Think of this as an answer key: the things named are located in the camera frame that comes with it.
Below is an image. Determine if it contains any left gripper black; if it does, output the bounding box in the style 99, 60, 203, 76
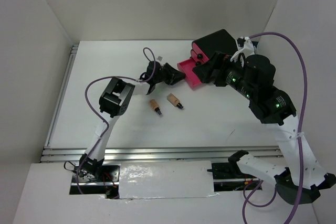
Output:
153, 62, 185, 86

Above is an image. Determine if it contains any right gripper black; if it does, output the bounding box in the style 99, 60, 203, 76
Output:
192, 49, 255, 99

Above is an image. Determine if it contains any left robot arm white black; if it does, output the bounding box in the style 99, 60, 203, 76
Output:
76, 61, 186, 182

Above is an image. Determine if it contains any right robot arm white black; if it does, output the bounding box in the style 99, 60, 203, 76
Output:
193, 52, 335, 205

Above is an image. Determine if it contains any beige foundation tube right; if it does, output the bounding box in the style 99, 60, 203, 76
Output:
166, 93, 184, 110

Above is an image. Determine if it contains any black drawer organizer case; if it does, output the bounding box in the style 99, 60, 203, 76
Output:
194, 29, 238, 59

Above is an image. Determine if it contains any beige foundation bottle left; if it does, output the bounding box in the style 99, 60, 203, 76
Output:
149, 99, 162, 116

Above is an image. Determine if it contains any white glossy cover plate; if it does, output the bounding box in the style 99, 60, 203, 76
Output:
119, 161, 215, 199

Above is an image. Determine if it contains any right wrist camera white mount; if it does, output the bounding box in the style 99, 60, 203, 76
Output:
230, 36, 256, 62

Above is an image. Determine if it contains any aluminium left rail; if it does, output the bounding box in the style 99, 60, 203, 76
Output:
44, 44, 79, 148

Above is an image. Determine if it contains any aluminium rail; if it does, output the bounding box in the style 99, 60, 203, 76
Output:
44, 44, 79, 148
40, 146, 282, 163

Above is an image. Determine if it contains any aluminium front rail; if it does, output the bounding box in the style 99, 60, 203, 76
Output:
40, 146, 282, 163

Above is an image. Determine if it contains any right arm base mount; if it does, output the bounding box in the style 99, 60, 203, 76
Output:
207, 163, 259, 192

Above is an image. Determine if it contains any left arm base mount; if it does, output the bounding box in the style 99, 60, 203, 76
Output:
63, 161, 120, 199

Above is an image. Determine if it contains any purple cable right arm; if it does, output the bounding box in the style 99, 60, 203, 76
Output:
241, 31, 308, 224

